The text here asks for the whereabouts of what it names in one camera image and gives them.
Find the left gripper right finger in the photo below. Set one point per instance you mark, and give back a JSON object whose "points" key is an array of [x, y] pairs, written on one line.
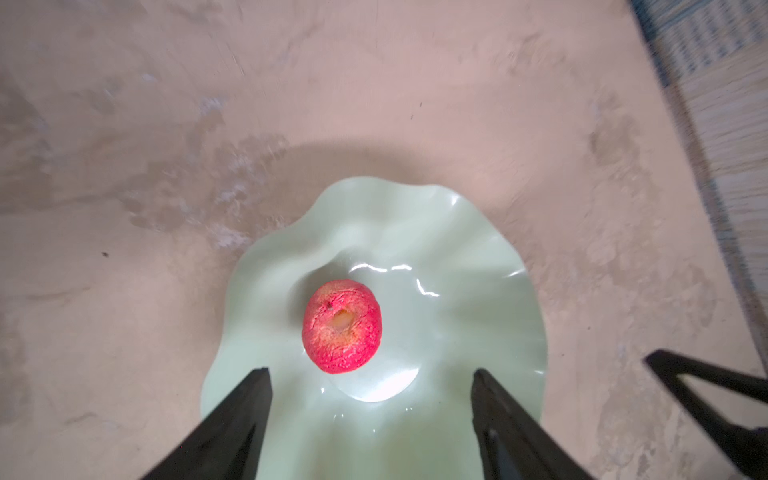
{"points": [[512, 444]]}

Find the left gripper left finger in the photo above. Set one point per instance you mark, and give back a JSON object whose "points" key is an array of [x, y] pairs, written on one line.
{"points": [[227, 444]]}

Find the red apple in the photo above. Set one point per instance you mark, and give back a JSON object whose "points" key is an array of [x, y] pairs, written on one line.
{"points": [[342, 326]]}

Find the light green wavy fruit bowl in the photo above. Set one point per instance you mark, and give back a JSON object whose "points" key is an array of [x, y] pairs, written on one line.
{"points": [[455, 297]]}

